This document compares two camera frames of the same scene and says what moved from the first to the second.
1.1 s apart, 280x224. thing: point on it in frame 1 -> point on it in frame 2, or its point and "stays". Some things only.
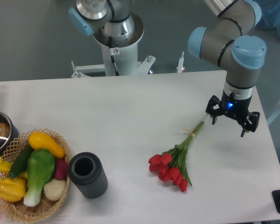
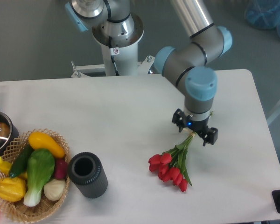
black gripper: x=236 y=108 -> x=209 y=135
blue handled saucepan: x=3 y=129 stays
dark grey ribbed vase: x=86 y=171 stays
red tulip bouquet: x=170 y=165 stays
